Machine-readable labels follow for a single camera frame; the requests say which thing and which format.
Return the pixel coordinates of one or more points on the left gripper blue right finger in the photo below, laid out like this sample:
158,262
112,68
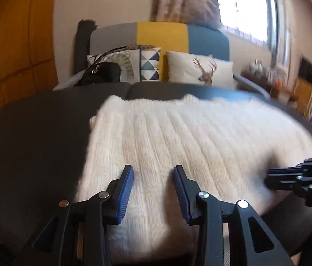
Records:
251,241

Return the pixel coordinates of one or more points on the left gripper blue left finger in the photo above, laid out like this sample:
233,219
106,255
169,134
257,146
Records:
77,233

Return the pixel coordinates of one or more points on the cream knitted sweater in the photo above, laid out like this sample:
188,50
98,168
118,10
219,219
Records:
226,146

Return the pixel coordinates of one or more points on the wooden side table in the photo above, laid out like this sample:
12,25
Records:
275,90

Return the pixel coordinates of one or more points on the black television screen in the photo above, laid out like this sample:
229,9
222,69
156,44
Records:
305,70

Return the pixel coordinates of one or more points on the deer print cushion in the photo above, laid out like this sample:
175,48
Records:
189,68

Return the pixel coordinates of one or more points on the black handbag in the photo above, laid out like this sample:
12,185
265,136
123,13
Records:
99,73

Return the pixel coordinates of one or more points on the grey yellow blue armchair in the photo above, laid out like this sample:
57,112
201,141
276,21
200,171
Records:
177,37

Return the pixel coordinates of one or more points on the geometric triangle print cushion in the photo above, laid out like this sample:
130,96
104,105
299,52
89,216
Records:
138,63

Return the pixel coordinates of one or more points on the black rolled mat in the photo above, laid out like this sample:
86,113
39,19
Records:
82,44

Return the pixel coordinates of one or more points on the beige patterned left curtain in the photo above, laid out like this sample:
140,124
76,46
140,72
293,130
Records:
196,12

